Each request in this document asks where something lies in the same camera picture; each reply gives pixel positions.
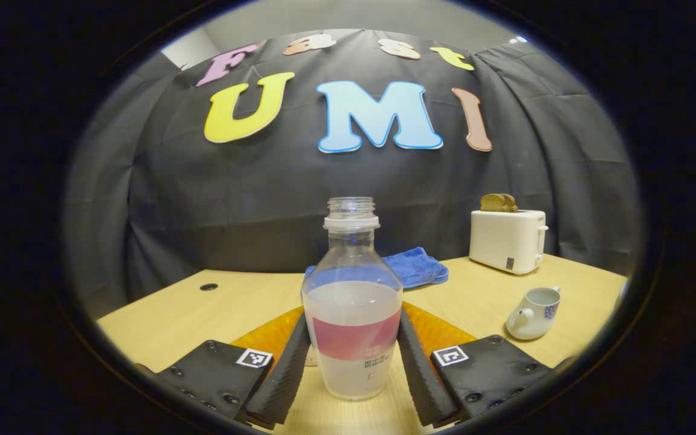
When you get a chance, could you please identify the clear pink-label water bottle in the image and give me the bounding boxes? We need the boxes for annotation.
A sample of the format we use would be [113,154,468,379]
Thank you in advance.
[301,196,404,401]

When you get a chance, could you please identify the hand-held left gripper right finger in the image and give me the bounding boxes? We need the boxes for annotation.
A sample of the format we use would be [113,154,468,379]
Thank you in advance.
[396,304,554,430]

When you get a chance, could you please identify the white toaster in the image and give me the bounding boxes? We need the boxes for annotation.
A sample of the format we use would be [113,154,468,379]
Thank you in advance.
[469,209,549,276]

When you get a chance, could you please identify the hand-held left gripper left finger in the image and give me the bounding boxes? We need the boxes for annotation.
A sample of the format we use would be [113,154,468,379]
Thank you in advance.
[153,305,312,431]

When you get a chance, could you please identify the blue folded towel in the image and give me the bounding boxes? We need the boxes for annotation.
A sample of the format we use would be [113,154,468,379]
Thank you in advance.
[304,246,449,291]

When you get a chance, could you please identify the black backdrop cloth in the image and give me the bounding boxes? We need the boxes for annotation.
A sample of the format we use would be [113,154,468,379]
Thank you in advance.
[64,29,642,315]

